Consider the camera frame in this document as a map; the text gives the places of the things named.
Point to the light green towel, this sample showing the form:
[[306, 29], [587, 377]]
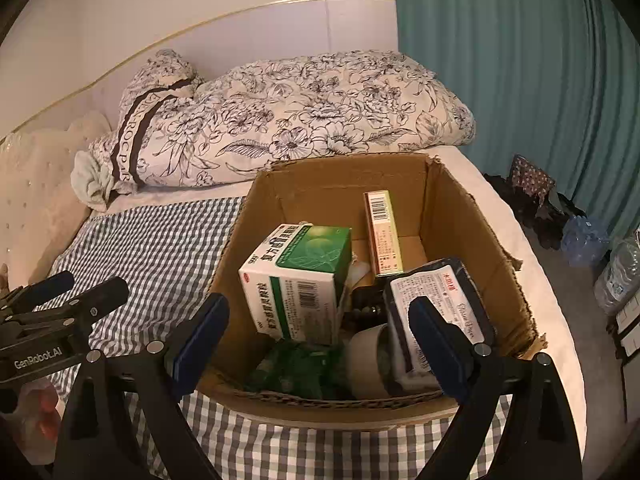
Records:
[[92, 185]]

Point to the tan medicine box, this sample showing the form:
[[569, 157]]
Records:
[[382, 230]]

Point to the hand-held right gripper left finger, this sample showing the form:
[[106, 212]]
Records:
[[200, 340]]

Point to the teal curtain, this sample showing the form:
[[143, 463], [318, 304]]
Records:
[[500, 85]]

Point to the floral white duvet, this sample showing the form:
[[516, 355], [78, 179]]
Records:
[[325, 110]]

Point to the green foil packet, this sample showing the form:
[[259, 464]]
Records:
[[295, 370]]

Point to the person's left hand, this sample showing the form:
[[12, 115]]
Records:
[[42, 410]]

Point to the green white medicine box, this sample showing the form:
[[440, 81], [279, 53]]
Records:
[[295, 285]]

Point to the dark clothes pile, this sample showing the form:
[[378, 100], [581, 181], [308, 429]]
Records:
[[545, 225]]

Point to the dark tissue pack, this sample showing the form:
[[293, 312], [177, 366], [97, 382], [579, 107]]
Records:
[[450, 280]]

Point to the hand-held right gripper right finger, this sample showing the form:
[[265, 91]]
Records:
[[440, 345]]

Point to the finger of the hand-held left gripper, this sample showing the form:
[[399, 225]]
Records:
[[100, 292], [50, 282]]

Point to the white tape roll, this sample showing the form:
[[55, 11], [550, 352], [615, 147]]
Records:
[[365, 360]]

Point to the brown patterned cloth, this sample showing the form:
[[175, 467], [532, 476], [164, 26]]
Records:
[[532, 177]]

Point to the blue plastic bag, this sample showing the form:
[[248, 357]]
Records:
[[585, 240]]

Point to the clear plastic bottle pack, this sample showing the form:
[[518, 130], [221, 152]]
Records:
[[620, 275]]

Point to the cardboard box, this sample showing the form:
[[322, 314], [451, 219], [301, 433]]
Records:
[[320, 185]]

